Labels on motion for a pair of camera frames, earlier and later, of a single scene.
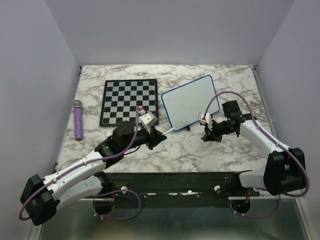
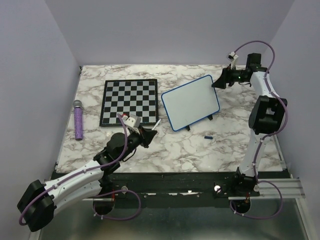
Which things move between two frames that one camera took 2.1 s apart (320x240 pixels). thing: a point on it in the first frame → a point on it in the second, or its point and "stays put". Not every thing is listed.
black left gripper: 154,138 → 147,135
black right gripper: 212,135 → 225,77
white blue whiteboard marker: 169,130 → 156,124
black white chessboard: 121,97 stays put
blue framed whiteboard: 184,104 stays put
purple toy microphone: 78,115 stays put
